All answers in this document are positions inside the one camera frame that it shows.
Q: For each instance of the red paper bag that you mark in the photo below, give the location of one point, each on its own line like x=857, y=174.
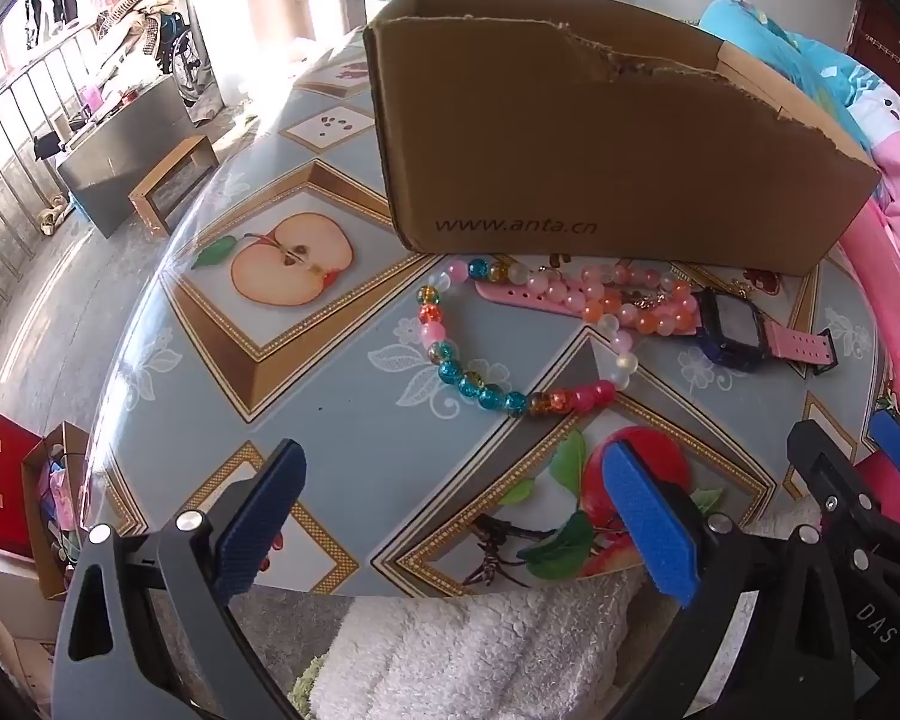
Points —
x=7, y=480

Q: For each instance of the wooden stool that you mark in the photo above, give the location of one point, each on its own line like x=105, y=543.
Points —
x=146, y=199

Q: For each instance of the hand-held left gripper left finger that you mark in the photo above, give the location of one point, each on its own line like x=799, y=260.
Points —
x=262, y=517

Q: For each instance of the grey cabinet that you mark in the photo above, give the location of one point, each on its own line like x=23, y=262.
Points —
x=112, y=165

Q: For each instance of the metal balcony railing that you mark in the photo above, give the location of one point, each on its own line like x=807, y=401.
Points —
x=0, y=187

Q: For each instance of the blue printed quilt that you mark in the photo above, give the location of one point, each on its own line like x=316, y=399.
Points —
x=795, y=52

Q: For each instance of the white fleece cloth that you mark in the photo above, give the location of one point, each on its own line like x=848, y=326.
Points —
x=457, y=660

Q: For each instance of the small open cardboard carton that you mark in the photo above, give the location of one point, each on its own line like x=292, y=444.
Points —
x=37, y=540

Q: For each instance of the wheelchair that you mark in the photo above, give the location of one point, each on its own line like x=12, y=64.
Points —
x=184, y=52

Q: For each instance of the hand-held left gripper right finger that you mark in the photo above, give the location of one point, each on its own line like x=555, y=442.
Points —
x=652, y=517

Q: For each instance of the large torn cardboard box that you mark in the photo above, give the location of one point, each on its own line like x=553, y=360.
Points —
x=570, y=150

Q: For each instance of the pile of clothes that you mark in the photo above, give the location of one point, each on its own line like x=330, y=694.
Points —
x=135, y=7

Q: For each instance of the brown wooden door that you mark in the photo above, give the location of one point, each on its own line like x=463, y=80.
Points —
x=889, y=37

